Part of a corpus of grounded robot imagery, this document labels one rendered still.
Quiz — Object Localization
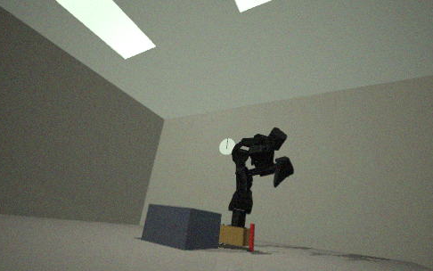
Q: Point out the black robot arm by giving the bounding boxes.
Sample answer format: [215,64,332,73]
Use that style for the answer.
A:
[229,127,287,229]

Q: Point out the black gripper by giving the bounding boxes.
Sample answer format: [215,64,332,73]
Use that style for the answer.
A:
[235,154,294,193]

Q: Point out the red peg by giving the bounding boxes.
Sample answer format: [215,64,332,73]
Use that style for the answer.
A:
[249,224,255,252]

